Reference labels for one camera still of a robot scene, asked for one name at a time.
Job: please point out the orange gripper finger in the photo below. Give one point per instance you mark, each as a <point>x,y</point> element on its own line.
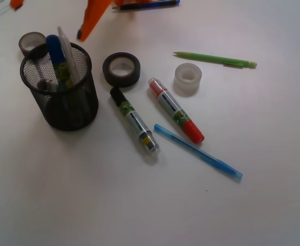
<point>16,4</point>
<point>93,13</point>

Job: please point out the blue capped marker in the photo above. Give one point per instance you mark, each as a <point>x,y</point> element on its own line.
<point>59,62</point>

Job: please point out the black capped marker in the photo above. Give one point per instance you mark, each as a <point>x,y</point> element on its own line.
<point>137,125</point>

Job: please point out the red capped marker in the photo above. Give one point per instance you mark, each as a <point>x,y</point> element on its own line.
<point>175,111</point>

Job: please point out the dark blue pen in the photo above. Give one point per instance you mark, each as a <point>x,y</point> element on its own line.
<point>156,4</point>

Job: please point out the white pen in holder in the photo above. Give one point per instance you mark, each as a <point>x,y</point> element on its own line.
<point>68,52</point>

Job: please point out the grey pen in holder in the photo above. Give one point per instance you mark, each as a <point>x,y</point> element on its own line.
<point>47,85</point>

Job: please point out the black mesh pen holder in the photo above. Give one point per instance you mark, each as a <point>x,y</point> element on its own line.
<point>66,110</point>

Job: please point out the light blue ballpoint pen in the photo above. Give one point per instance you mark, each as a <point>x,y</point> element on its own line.
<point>214,162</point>

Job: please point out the grey tape roll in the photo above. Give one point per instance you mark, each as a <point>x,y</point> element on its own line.
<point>30,41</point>

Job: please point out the black tape roll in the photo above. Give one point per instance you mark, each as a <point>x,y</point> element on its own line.
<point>121,81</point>

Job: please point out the clear tape roll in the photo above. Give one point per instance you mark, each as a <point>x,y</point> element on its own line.
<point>187,79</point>

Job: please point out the green mechanical pencil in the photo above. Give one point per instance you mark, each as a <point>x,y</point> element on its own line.
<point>217,60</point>

